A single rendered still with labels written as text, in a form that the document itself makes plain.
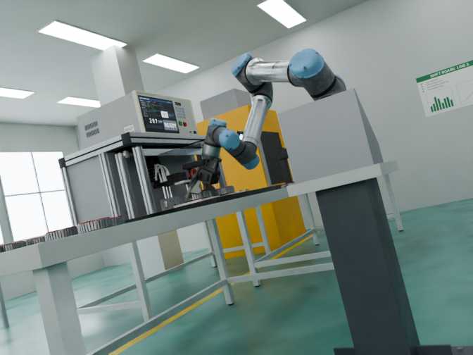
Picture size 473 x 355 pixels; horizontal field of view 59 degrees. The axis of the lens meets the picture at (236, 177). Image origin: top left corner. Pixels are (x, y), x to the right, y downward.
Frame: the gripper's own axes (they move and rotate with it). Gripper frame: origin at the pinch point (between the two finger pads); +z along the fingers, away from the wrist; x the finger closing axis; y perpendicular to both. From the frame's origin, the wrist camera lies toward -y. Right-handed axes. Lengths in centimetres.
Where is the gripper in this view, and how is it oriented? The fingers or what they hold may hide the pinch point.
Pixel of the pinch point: (195, 197)
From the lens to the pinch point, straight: 183.5
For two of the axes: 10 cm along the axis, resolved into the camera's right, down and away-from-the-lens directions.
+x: 4.6, -0.6, 8.8
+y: 8.5, 3.1, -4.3
